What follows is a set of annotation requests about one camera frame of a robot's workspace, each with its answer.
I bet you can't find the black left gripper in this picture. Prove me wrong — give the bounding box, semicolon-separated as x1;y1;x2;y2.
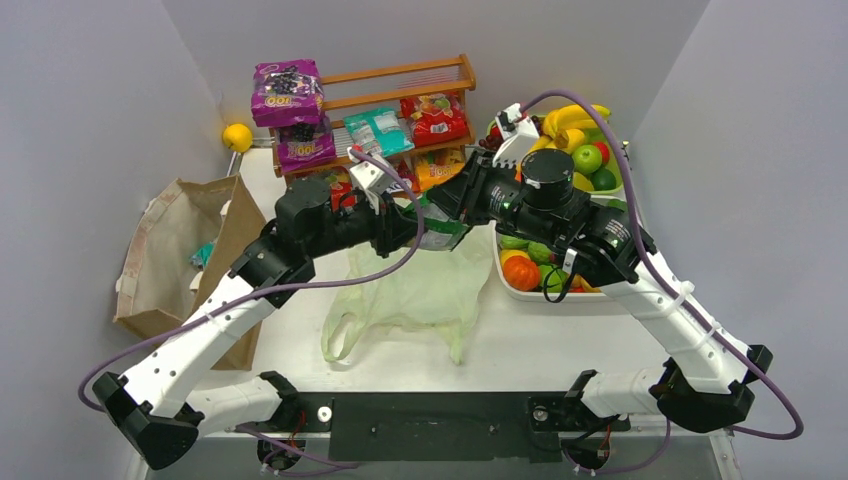
304;189;426;259

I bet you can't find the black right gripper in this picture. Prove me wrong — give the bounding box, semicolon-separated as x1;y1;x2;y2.
428;147;562;247

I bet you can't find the yellow banana bunch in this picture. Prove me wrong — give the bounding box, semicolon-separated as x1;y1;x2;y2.
531;105;600;154

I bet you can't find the green Fox's candy bag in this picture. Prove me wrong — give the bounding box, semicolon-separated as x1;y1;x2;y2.
419;196;471;251

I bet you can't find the teal Fox's mint candy bag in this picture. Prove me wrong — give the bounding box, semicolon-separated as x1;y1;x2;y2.
189;240;216;271

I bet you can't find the pale green plastic grocery bag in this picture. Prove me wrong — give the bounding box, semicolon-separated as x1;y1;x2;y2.
320;227;493;365

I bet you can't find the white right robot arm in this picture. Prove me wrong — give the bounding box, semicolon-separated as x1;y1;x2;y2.
426;149;773;433

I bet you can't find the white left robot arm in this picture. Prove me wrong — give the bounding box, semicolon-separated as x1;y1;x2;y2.
93;179;424;470

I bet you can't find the red candy bag bottom shelf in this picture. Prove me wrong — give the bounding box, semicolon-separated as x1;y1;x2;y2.
325;167;356;210

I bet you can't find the red candy bag shelf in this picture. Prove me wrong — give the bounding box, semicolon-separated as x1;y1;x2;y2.
400;92;469;147
325;167;356;210

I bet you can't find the purple candy bag middle shelf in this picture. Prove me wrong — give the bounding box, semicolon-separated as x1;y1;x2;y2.
275;117;337;174

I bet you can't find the orange candy bag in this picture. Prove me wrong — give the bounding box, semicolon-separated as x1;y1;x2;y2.
413;148;466;191

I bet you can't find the brown paper bag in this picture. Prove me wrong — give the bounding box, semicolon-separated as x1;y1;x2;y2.
113;176;266;339

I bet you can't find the purple grape candy bag top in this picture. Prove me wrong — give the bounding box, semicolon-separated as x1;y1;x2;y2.
251;59;324;128

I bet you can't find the red candy bag middle shelf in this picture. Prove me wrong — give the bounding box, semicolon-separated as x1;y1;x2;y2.
400;92;469;147

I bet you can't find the light green toy cabbage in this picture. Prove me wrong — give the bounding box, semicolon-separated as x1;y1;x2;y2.
526;242;554;265

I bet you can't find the green apple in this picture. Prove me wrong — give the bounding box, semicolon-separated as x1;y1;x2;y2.
572;145;603;176

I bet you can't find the dark red grape bunch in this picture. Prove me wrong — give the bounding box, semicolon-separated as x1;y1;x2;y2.
478;127;503;151

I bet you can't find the orange toy pumpkin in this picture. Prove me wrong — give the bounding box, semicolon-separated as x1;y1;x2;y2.
502;256;541;292

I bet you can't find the green fruit basket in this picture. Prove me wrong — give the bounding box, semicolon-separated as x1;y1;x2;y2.
485;115;628;199

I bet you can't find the white vegetable basket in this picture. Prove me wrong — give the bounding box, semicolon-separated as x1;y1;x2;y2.
493;195;640;303

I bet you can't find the teal white snack packet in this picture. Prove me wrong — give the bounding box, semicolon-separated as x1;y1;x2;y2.
343;107;415;157

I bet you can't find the wooden snack shelf rack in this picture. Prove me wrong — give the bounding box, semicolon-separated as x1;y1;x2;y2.
268;52;477;200

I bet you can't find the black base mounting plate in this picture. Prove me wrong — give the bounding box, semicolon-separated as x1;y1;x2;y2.
259;392;630;463

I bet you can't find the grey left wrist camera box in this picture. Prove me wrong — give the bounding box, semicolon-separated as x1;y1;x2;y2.
349;157;395;197

